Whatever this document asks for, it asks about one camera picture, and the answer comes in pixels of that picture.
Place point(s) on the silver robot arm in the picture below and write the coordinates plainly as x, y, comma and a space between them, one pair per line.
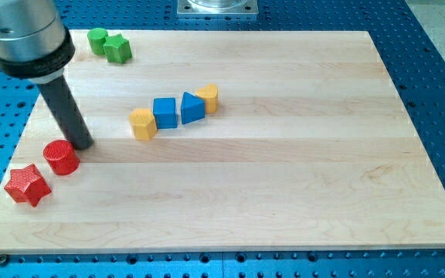
34, 42

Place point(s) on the wooden board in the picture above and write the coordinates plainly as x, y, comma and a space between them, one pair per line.
311, 148

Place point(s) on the blue triangle block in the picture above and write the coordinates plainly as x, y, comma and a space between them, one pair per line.
192, 108

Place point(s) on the yellow heart block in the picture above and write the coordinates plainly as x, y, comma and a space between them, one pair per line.
209, 94

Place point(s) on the blue cube block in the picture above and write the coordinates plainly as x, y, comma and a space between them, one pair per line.
164, 110

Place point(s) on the yellow pentagon block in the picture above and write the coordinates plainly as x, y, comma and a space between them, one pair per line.
143, 124

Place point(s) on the green star block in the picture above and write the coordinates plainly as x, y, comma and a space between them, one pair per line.
117, 49

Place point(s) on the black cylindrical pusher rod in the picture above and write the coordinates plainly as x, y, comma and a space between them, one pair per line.
59, 99

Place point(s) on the red cylinder block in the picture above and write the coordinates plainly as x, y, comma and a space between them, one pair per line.
61, 157

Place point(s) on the green cylinder block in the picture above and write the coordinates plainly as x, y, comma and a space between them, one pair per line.
96, 38

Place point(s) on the red star block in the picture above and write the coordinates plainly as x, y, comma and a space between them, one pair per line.
27, 185

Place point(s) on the left board corner screw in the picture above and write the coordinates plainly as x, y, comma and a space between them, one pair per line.
3, 259

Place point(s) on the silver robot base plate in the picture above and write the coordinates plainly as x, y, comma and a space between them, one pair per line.
217, 7

